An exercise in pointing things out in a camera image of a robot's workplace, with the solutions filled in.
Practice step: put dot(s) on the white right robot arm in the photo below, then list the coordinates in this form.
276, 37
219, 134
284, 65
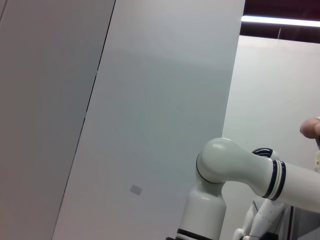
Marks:
225, 160

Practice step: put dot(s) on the grey tape patch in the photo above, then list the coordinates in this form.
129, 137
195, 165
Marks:
136, 189

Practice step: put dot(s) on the black white background robot head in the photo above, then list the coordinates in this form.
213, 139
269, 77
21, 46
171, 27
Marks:
262, 151

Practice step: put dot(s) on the white ceiling light strip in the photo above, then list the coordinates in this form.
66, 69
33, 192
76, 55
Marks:
280, 20

